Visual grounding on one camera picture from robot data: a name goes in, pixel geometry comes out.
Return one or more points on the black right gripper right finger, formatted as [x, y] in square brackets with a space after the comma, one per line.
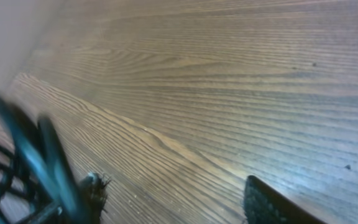
[264, 205]

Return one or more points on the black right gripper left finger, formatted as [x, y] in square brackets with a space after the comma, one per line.
[82, 202]

